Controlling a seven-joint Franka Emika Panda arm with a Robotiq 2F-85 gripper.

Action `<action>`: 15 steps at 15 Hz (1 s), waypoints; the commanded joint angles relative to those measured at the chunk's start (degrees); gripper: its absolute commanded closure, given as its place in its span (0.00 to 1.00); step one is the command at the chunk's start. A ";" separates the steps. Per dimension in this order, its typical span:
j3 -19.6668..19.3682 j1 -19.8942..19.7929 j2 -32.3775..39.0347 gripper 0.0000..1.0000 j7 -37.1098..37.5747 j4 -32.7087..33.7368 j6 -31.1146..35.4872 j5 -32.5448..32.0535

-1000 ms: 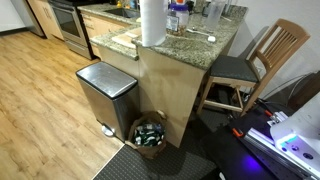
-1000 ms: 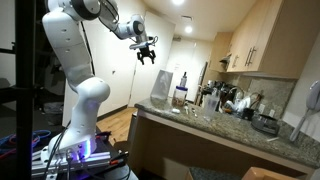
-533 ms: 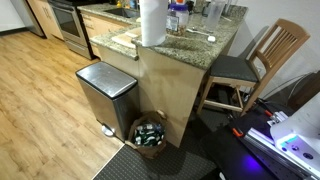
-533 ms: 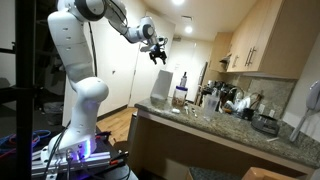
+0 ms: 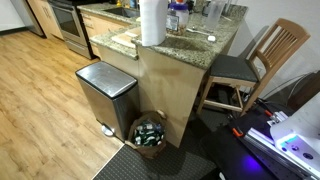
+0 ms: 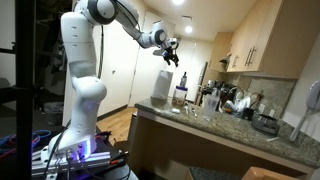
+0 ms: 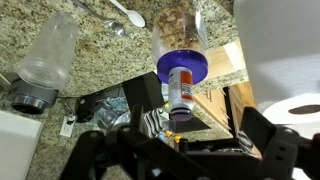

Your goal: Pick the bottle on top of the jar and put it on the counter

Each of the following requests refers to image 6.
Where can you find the curved kitchen faucet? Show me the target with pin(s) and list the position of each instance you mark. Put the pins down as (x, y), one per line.
(237, 91)

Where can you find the wooden chair grey cushion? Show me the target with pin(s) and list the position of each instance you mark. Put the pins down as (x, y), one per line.
(266, 174)

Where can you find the small white case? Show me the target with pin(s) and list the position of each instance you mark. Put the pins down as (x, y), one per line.
(175, 110)

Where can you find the white wall outlet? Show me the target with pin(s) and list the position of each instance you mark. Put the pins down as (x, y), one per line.
(261, 108)

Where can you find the black coffee machine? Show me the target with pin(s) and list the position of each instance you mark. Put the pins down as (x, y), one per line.
(215, 87)

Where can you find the black round pan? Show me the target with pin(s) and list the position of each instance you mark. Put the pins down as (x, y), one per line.
(265, 124)

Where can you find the round ceiling light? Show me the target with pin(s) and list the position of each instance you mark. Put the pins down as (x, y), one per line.
(178, 1)
(188, 29)

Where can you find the clear jar blue lid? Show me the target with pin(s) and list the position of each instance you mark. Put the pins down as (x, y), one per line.
(180, 96)

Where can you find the metal spoon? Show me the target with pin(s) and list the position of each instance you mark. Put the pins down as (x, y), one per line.
(186, 109)

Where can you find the white door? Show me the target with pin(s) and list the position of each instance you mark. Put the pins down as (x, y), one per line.
(146, 80)

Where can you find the tall wood pantry cabinet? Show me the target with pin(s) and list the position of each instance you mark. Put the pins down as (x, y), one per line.
(220, 50)

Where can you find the light wood upper cabinet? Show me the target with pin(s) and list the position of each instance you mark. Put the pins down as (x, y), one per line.
(273, 36)

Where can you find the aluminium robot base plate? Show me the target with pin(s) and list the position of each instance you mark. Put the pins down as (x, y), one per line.
(83, 160)

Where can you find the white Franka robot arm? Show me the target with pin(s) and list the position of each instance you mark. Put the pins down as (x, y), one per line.
(86, 93)

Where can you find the black metal frame pole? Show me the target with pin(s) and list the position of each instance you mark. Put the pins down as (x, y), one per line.
(24, 100)

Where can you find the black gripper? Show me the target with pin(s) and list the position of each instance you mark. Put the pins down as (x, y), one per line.
(170, 54)

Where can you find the range hood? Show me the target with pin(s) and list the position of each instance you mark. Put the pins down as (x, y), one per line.
(226, 58)

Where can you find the white paper towel roll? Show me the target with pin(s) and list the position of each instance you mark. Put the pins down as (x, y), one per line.
(162, 84)

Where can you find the black mug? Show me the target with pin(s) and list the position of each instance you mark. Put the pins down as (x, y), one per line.
(247, 114)

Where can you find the clear plastic cup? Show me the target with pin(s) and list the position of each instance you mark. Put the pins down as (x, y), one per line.
(210, 106)

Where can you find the dark waste bin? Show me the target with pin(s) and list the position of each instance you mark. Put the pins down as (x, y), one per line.
(53, 113)

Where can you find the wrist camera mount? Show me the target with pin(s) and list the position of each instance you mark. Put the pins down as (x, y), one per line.
(171, 43)

